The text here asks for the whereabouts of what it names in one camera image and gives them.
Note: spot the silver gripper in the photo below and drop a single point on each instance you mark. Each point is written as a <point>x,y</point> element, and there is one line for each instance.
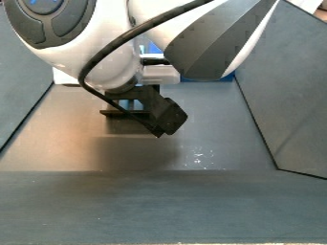
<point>158,71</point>

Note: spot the light blue square-circle object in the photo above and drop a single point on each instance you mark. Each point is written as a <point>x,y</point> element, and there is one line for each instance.
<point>131,105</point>

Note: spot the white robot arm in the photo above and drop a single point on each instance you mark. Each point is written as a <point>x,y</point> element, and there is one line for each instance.
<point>204,35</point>

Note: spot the dark curved cradle fixture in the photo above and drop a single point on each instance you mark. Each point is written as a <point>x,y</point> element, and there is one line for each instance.
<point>140,92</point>

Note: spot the blue shape-sorter block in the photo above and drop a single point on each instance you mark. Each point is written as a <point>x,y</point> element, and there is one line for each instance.
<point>151,48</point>

